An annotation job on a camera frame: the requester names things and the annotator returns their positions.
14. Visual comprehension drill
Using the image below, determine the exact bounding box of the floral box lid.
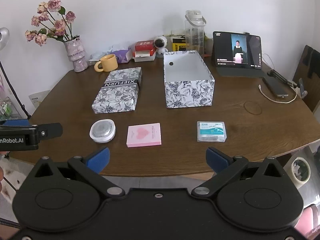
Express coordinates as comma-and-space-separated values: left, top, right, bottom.
92, 67, 143, 114

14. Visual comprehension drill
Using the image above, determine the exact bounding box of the grey power bank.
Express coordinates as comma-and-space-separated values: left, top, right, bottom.
262, 76, 289, 98

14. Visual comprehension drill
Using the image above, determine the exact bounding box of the clear floss pick box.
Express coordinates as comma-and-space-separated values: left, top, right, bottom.
197, 121, 227, 143

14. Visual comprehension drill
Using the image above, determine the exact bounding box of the cluttered storage rack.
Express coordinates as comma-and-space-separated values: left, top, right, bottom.
0, 77, 27, 120

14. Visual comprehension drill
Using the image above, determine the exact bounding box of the white trash bin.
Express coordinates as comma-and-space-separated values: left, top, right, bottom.
290, 156, 312, 188

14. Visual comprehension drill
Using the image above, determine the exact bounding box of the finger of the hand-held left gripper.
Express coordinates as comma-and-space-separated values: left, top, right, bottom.
32, 123, 63, 138
0, 119, 31, 128

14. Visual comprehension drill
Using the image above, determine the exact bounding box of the white charging cable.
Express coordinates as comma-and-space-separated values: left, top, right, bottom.
258, 84, 298, 103

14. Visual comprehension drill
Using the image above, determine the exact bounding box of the wooden chair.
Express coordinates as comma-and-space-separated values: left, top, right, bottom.
292, 44, 320, 113

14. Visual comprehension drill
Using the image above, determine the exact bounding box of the pink fabric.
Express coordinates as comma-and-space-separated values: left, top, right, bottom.
296, 204, 320, 238

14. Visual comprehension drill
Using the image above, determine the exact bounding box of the round white case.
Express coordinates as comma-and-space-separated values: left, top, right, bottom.
89, 119, 116, 144

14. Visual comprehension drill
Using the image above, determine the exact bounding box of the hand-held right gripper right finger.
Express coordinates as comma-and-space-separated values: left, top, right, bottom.
191, 147, 285, 197

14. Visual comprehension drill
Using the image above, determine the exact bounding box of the white flat box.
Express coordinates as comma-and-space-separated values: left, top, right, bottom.
132, 55, 156, 62

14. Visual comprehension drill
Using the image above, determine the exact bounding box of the purple ceramic vase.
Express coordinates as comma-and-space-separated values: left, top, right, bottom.
64, 37, 89, 72

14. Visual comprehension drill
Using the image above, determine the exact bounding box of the dark tablet keyboard case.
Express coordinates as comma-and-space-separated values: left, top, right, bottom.
215, 66, 266, 77

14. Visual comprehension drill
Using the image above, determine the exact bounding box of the white robot figure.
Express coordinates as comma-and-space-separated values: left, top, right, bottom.
153, 36, 169, 55

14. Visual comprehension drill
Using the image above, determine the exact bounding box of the silver spotlight on stand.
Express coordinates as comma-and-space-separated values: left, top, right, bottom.
0, 27, 32, 120

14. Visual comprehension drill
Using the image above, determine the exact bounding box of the clear water bottle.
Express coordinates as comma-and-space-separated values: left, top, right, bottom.
184, 10, 207, 54

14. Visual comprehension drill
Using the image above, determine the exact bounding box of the crumpled white plastic bag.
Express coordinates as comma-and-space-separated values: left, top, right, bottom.
89, 44, 130, 62

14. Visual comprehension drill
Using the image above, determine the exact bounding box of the pink box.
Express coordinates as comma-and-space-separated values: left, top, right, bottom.
126, 123, 162, 148

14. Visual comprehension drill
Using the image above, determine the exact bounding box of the black tablet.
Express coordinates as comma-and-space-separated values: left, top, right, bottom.
212, 31, 262, 69

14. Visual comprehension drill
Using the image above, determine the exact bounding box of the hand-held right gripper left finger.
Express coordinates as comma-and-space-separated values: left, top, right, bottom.
34, 147, 125, 197

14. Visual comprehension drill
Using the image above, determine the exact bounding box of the yellow mug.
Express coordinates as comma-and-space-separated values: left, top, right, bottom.
94, 54, 118, 73

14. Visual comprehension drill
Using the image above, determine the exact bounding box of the red and white box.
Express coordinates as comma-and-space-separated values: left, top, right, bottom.
132, 50, 157, 57

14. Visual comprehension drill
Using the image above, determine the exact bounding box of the yellow and black box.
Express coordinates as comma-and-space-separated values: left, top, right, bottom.
172, 37, 187, 52

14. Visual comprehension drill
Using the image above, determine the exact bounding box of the dried pink rose bouquet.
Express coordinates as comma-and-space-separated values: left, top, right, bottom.
24, 0, 76, 47

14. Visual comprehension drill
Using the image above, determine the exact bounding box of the purple tissue pack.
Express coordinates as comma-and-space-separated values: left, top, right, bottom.
114, 49, 133, 63

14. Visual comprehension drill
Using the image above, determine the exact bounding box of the floral storage box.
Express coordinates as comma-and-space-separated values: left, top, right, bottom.
163, 50, 215, 109

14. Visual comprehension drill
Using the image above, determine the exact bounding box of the braided black cable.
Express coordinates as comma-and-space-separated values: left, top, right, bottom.
0, 216, 22, 229

